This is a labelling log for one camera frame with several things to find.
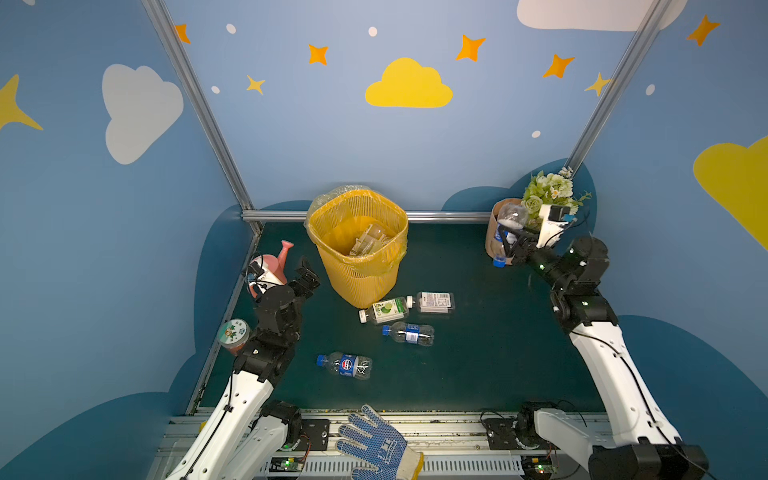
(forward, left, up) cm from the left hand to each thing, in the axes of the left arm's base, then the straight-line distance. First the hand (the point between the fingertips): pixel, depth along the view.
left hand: (298, 266), depth 72 cm
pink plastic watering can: (+15, +14, -19) cm, 28 cm away
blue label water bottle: (-6, -29, -24) cm, 38 cm away
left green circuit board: (-37, +2, -30) cm, 48 cm away
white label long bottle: (+23, -17, -15) cm, 32 cm away
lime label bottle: (+2, -22, -26) cm, 34 cm away
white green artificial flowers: (+30, -72, +1) cm, 78 cm away
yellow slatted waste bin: (+4, -13, -17) cm, 21 cm away
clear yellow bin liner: (+27, -13, -15) cm, 33 cm away
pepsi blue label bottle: (-16, -11, -24) cm, 31 cm away
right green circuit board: (-37, -60, -30) cm, 76 cm away
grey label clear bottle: (+6, -38, -26) cm, 46 cm away
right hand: (+7, -51, +8) cm, 52 cm away
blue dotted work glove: (-35, -21, -29) cm, 49 cm away
